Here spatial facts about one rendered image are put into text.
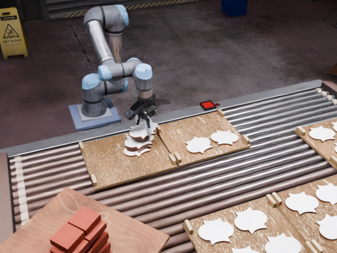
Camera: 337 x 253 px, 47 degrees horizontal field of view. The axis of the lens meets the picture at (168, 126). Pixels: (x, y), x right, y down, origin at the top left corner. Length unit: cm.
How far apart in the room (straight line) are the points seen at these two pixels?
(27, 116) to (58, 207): 259
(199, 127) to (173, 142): 20
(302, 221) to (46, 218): 103
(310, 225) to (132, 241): 74
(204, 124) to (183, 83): 232
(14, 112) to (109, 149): 235
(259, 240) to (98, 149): 91
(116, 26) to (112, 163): 73
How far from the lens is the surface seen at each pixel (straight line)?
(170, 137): 205
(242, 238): 161
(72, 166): 196
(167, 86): 439
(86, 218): 117
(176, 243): 160
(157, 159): 191
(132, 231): 148
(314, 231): 171
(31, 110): 422
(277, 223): 169
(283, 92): 259
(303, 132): 217
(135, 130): 195
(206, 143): 200
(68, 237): 114
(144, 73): 175
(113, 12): 211
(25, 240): 153
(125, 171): 186
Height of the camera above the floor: 218
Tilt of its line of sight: 36 degrees down
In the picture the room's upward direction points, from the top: straight up
